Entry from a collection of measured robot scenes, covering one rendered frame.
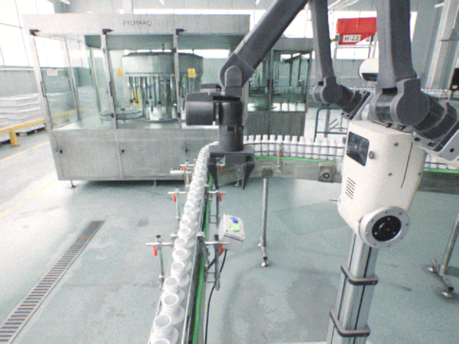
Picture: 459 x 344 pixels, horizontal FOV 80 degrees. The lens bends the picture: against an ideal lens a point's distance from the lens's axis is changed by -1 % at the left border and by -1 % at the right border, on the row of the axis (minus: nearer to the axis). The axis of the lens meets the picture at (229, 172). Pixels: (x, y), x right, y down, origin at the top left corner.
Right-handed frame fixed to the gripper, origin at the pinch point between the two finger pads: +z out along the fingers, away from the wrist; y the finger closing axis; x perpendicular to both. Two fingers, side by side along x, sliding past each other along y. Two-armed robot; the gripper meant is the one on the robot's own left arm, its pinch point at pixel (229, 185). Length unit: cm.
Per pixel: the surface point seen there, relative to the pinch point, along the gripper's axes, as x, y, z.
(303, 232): 203, 89, 137
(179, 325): -12.8, -11.3, 29.4
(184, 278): 0.2, -11.7, 27.2
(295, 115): 521, 152, 53
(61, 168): 329, -236, 109
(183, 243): 11.7, -13.2, 23.8
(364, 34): 602, 309, -115
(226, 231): 25.2, 0.2, 28.0
